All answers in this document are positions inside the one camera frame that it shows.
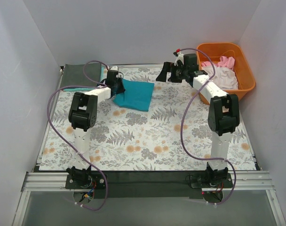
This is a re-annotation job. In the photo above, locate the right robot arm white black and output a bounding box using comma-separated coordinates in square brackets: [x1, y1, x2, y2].
[156, 49, 240, 187]

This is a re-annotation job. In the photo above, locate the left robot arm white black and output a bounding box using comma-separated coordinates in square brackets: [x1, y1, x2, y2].
[67, 66, 125, 188]

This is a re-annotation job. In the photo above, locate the folded dark grey t shirt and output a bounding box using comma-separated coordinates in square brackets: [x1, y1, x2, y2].
[60, 63, 102, 88]

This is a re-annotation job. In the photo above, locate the pink garment in basket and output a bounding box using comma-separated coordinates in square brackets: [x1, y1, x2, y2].
[213, 56, 235, 71]

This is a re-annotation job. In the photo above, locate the white garment in basket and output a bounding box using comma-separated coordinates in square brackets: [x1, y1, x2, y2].
[211, 66, 238, 90]

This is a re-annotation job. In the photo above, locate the floral patterned table mat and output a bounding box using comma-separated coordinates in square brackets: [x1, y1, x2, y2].
[39, 66, 256, 171]

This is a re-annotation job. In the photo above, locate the orange plastic basket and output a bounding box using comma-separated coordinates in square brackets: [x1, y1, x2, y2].
[197, 42, 255, 100]

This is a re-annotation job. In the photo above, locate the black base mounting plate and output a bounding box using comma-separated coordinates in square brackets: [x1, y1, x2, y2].
[65, 169, 233, 199]

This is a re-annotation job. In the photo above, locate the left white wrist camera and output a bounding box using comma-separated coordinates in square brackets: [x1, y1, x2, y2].
[108, 66, 119, 72]

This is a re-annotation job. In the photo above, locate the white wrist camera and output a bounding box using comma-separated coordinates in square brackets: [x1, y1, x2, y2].
[173, 49, 184, 66]
[108, 66, 119, 72]

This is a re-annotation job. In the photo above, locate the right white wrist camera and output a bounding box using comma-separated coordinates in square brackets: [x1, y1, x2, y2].
[173, 49, 184, 66]

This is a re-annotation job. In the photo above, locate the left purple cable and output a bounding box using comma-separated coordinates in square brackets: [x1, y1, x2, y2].
[47, 60, 110, 210]

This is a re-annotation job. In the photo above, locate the aluminium frame rail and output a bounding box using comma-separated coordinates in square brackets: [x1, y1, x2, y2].
[22, 170, 275, 191]

